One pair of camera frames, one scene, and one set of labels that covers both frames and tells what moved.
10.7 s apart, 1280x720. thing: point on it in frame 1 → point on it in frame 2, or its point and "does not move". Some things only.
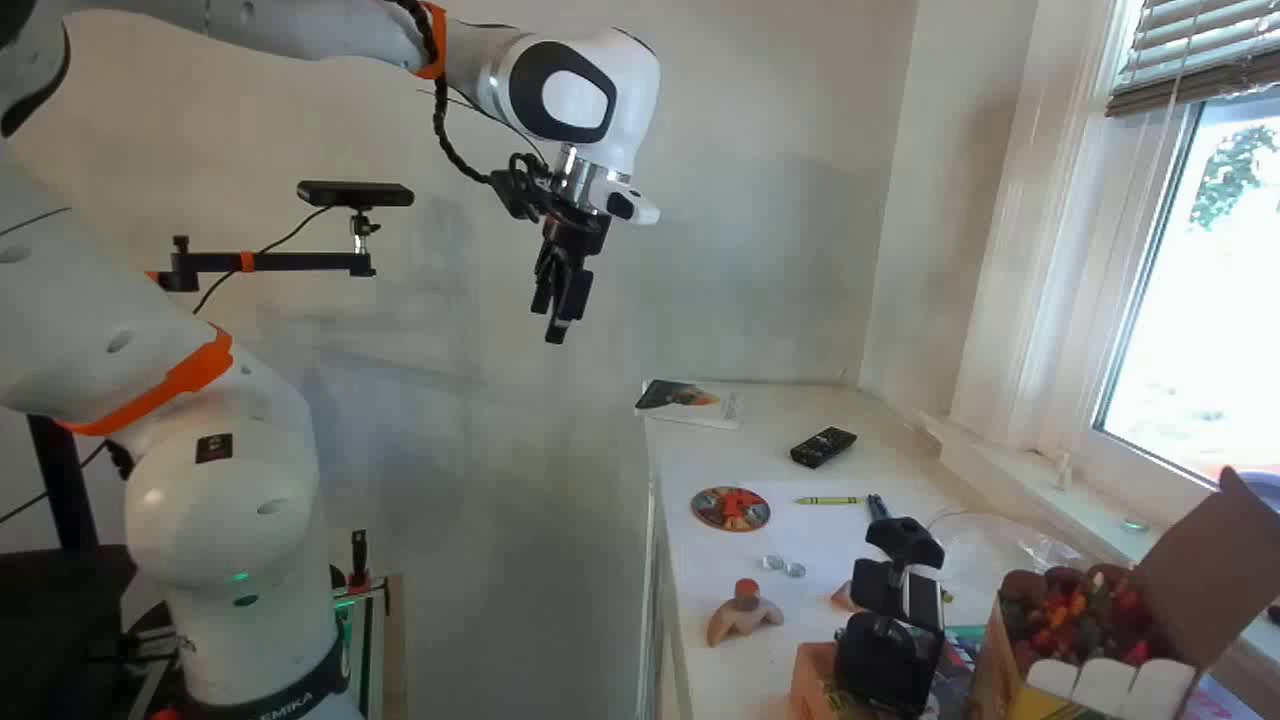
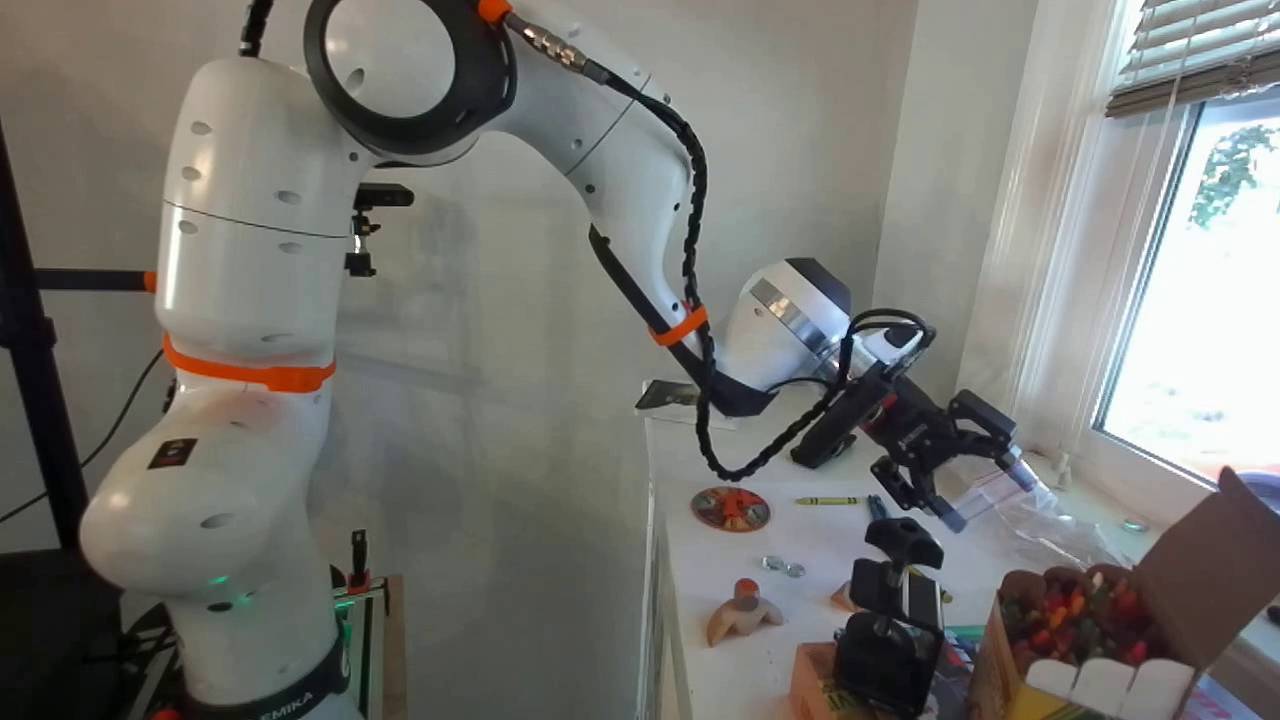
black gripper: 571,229 → 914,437
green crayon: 831,501 does not move
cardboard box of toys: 1111,646 does not move
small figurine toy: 741,612 does not move
